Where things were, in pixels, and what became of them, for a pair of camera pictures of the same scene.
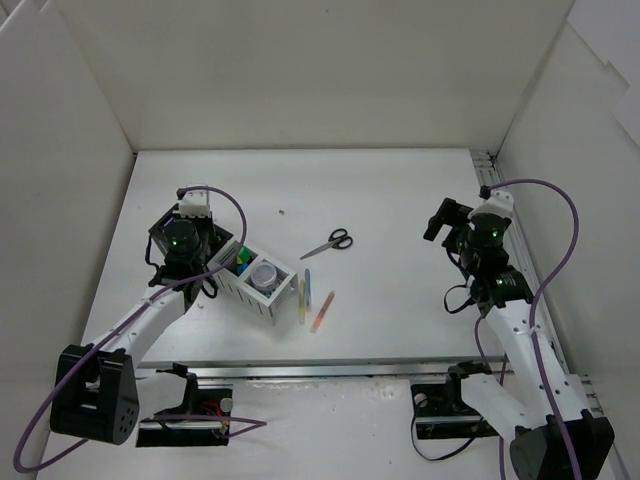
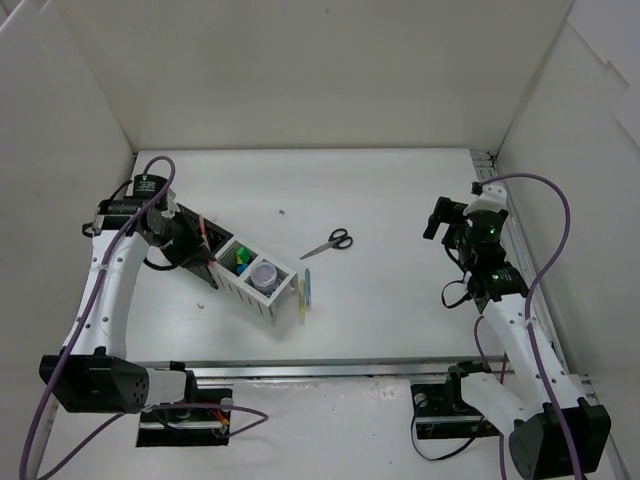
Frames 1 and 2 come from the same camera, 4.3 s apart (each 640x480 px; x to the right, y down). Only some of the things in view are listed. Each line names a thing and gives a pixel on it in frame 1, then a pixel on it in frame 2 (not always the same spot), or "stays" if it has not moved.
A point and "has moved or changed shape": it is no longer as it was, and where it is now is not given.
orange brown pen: (322, 312) has moved or changed shape
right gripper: (451, 220) stays
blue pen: (307, 279) stays
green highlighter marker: (243, 253) stays
